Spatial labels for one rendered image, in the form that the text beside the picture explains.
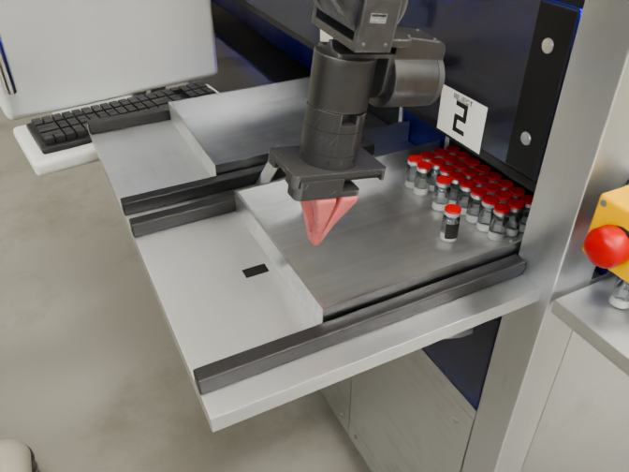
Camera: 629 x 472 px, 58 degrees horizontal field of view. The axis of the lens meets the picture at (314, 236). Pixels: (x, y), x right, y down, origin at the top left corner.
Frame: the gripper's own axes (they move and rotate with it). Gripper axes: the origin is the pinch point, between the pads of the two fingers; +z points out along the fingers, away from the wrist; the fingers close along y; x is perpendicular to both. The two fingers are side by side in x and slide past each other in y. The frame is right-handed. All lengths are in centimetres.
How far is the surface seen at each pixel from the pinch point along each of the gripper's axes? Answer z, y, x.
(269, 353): 7.3, -7.9, -8.1
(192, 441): 97, 5, 50
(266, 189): 5.0, 3.0, 19.3
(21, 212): 102, -27, 189
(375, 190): 5.0, 18.9, 15.8
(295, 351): 7.5, -5.2, -8.4
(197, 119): 8, 3, 51
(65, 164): 21, -19, 63
